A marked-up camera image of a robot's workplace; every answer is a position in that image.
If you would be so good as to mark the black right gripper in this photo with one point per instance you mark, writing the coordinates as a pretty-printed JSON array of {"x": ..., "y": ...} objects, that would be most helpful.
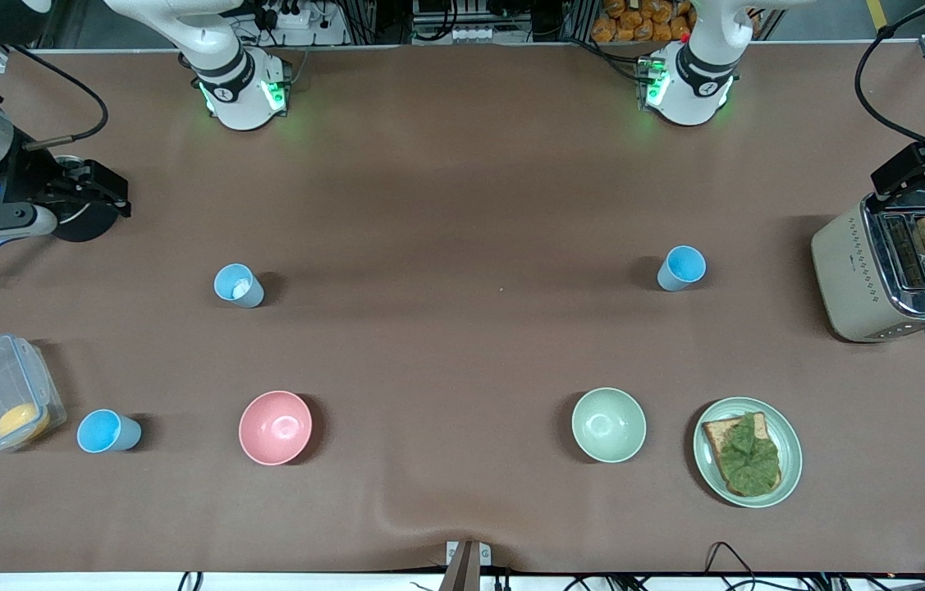
[{"x": 29, "y": 179}]

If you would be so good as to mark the blue cup holding white paper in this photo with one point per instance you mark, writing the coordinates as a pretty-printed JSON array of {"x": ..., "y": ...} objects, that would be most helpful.
[{"x": 224, "y": 279}]

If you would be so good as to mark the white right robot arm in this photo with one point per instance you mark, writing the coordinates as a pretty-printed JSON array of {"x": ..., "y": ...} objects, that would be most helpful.
[{"x": 232, "y": 74}]

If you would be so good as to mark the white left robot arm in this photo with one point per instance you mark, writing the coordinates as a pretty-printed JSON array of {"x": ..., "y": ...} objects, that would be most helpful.
[{"x": 692, "y": 82}]

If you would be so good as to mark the glass lid blue knob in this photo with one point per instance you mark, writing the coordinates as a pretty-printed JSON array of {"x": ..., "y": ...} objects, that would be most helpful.
[{"x": 68, "y": 162}]

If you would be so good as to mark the cream and chrome toaster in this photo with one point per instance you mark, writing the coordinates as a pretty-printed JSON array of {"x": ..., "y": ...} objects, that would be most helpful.
[{"x": 848, "y": 279}]

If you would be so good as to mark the yellow round food piece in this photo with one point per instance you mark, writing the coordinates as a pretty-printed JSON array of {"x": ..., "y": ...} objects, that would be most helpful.
[{"x": 19, "y": 420}]

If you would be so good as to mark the pink bowl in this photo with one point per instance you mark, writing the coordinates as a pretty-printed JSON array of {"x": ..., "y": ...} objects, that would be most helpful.
[{"x": 275, "y": 427}]

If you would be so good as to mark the pale green plate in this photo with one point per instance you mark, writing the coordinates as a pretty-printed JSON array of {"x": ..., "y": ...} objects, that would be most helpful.
[{"x": 789, "y": 443}]

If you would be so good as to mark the bag of orange buns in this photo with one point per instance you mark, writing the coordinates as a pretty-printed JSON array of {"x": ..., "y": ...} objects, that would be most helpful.
[{"x": 634, "y": 20}]

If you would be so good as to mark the brown bread slice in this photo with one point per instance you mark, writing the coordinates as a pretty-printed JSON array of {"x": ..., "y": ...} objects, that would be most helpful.
[{"x": 716, "y": 435}]

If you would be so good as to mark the green lettuce leaf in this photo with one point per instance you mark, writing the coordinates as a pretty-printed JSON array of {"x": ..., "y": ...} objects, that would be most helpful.
[{"x": 749, "y": 460}]

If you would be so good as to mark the pale green bowl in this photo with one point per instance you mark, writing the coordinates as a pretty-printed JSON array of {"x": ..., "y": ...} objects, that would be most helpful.
[{"x": 608, "y": 425}]

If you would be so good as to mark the small white power strip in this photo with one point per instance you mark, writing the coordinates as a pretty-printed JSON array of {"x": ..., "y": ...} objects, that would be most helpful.
[{"x": 474, "y": 34}]

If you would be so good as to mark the grey metal camera mount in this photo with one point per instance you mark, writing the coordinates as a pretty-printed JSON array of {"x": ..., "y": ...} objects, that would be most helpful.
[{"x": 462, "y": 570}]

